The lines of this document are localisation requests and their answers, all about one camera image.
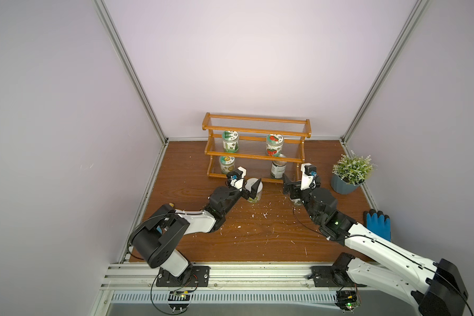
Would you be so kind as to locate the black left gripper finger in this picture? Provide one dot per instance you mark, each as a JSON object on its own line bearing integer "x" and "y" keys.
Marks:
{"x": 245, "y": 191}
{"x": 256, "y": 189}

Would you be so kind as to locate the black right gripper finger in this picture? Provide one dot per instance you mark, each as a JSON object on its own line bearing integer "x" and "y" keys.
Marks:
{"x": 316, "y": 182}
{"x": 288, "y": 185}

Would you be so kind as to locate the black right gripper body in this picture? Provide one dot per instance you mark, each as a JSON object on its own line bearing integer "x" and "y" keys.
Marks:
{"x": 298, "y": 191}

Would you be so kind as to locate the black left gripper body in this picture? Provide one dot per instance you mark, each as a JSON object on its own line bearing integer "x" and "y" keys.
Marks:
{"x": 231, "y": 199}

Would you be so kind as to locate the metal can green label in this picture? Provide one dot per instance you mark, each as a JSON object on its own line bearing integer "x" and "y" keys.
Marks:
{"x": 278, "y": 168}

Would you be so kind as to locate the strawberry seed jar red label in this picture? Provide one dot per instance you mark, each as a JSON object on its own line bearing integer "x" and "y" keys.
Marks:
{"x": 274, "y": 144}

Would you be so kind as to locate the mimosa seed jar green label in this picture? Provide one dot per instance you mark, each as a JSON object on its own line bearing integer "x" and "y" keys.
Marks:
{"x": 230, "y": 141}

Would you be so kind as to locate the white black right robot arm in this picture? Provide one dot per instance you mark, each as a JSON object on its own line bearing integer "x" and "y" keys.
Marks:
{"x": 432, "y": 287}

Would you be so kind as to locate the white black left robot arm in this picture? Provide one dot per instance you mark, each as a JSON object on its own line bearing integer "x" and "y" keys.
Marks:
{"x": 157, "y": 237}

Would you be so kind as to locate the sunflower seed jar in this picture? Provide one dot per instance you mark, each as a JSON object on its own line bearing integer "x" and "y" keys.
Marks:
{"x": 227, "y": 164}

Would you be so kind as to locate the orange wooden three-tier shelf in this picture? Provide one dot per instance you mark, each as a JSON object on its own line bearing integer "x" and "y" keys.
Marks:
{"x": 252, "y": 154}

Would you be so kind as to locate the blue-grey plant pot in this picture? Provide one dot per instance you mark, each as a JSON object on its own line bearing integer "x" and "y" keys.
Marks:
{"x": 342, "y": 187}

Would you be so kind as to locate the green artificial plant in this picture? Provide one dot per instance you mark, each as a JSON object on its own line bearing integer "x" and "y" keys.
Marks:
{"x": 353, "y": 169}

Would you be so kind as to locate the blue black work glove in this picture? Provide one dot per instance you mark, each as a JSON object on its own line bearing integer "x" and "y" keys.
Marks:
{"x": 378, "y": 223}

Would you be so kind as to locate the left controller board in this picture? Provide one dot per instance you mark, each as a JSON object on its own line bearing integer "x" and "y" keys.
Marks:
{"x": 179, "y": 301}

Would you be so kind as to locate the controller board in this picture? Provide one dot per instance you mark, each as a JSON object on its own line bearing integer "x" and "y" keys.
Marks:
{"x": 179, "y": 301}
{"x": 347, "y": 300}

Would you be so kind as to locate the right controller board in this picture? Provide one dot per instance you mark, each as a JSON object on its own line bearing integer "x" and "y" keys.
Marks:
{"x": 347, "y": 300}

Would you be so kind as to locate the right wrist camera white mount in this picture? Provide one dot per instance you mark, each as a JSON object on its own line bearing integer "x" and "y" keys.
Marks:
{"x": 309, "y": 176}

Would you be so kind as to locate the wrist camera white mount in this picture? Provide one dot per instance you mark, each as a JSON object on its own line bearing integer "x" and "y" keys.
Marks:
{"x": 309, "y": 176}
{"x": 237, "y": 177}

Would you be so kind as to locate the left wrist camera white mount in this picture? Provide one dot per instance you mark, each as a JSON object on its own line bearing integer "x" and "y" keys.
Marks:
{"x": 237, "y": 177}

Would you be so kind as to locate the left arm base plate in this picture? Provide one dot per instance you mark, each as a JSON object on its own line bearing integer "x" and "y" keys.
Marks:
{"x": 194, "y": 276}

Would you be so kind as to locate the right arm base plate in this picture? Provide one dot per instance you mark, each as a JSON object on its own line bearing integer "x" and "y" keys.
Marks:
{"x": 334, "y": 275}

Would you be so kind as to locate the aluminium front rail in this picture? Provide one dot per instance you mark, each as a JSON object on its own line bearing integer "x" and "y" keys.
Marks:
{"x": 222, "y": 276}

